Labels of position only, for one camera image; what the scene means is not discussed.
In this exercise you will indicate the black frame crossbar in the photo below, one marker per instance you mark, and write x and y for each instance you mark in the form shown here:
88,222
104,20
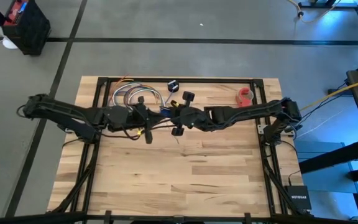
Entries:
42,217

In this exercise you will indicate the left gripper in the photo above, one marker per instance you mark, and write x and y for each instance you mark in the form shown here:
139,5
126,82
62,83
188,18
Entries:
141,119

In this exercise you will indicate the black aluminium table frame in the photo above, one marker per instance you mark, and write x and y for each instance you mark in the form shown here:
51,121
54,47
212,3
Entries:
179,80

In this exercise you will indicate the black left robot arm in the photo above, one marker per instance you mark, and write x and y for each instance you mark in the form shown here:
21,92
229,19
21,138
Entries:
67,112

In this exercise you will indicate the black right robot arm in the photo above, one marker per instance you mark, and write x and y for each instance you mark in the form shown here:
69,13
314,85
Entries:
253,109

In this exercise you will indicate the black Netgear switch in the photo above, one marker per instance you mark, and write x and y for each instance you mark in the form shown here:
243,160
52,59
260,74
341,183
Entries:
297,197

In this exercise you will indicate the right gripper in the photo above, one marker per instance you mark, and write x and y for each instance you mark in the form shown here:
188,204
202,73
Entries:
183,115

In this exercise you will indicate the black case with red top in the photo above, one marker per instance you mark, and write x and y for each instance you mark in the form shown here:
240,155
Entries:
26,25

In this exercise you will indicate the black stand base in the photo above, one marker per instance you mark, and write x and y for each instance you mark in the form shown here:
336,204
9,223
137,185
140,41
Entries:
328,4

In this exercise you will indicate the red box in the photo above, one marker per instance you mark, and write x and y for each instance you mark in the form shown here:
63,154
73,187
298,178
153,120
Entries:
244,97

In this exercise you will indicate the white round object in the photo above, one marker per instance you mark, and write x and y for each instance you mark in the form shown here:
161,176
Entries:
9,44

